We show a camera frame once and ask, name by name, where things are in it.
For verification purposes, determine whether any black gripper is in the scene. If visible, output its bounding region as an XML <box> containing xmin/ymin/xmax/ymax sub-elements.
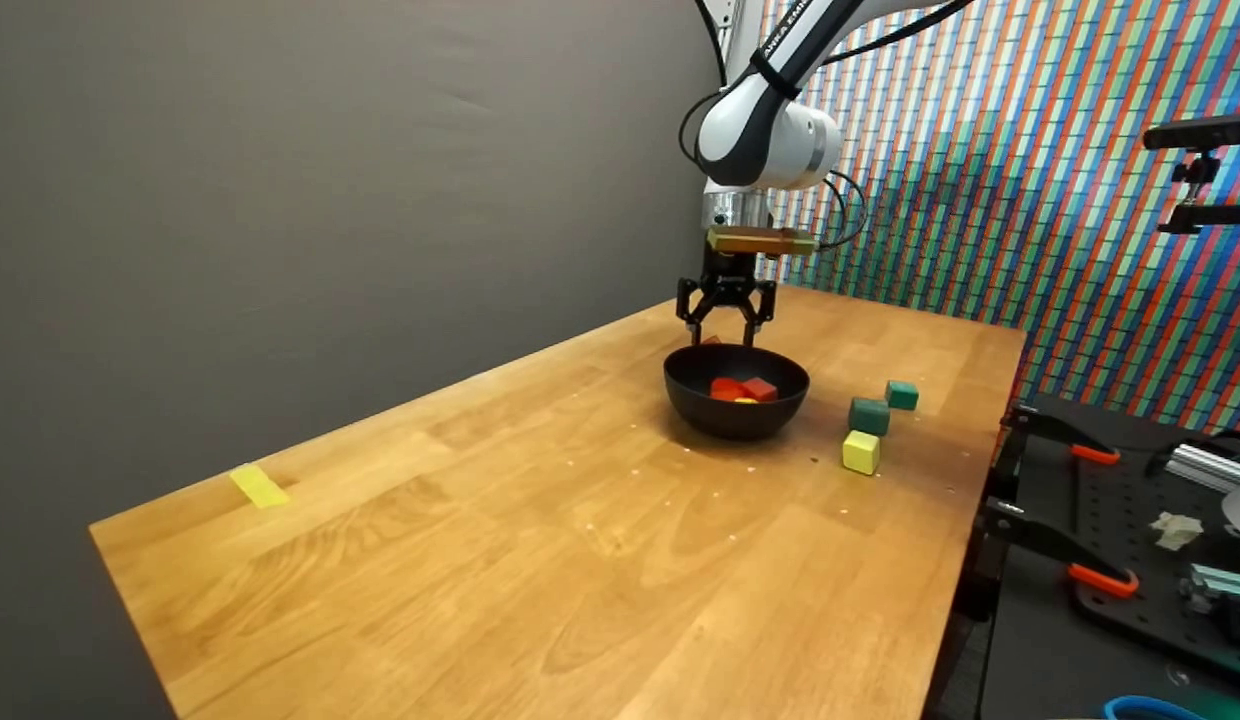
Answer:
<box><xmin>672</xmin><ymin>248</ymin><xmax>781</xmax><ymax>355</ymax></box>

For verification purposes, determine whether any red hexagonal wooden block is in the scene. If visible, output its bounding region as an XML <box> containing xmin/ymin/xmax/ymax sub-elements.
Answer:
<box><xmin>702</xmin><ymin>371</ymin><xmax>754</xmax><ymax>408</ymax></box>

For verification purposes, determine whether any lime green wooden cube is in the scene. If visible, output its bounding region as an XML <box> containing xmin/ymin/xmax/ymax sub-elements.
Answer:
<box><xmin>834</xmin><ymin>428</ymin><xmax>884</xmax><ymax>479</ymax></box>

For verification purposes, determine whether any black bowl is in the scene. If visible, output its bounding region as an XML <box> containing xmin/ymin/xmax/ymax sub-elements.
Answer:
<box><xmin>660</xmin><ymin>342</ymin><xmax>813</xmax><ymax>444</ymax></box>

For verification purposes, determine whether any black pegboard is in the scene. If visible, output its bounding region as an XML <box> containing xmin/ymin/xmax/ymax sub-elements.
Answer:
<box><xmin>965</xmin><ymin>394</ymin><xmax>1240</xmax><ymax>686</ymax></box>

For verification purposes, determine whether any grey fabric backdrop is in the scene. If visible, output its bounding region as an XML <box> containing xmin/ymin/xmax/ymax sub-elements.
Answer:
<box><xmin>0</xmin><ymin>0</ymin><xmax>737</xmax><ymax>720</ymax></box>

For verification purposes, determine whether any white plastic part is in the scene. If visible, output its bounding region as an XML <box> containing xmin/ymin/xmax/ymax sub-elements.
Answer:
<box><xmin>1151</xmin><ymin>508</ymin><xmax>1208</xmax><ymax>552</ymax></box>

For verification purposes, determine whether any white ridged bar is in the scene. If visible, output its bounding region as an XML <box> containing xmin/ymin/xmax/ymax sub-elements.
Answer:
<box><xmin>1161</xmin><ymin>440</ymin><xmax>1240</xmax><ymax>496</ymax></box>

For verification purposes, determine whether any teal tool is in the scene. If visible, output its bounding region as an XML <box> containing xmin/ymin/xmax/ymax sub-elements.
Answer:
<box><xmin>1184</xmin><ymin>559</ymin><xmax>1240</xmax><ymax>622</ymax></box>

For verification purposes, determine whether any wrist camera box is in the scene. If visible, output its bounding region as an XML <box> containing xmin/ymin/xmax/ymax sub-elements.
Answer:
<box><xmin>702</xmin><ymin>230</ymin><xmax>819</xmax><ymax>262</ymax></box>

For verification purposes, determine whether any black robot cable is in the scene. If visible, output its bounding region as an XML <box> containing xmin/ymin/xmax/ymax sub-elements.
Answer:
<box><xmin>813</xmin><ymin>160</ymin><xmax>868</xmax><ymax>255</ymax></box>

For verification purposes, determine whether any black clamp with orange handle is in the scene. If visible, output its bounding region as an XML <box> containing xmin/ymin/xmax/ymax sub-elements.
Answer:
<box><xmin>1004</xmin><ymin>399</ymin><xmax>1126</xmax><ymax>473</ymax></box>
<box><xmin>981</xmin><ymin>492</ymin><xmax>1144</xmax><ymax>605</ymax></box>

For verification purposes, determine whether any blue plastic handle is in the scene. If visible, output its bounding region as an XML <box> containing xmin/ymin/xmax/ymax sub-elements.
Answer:
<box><xmin>1098</xmin><ymin>692</ymin><xmax>1212</xmax><ymax>720</ymax></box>

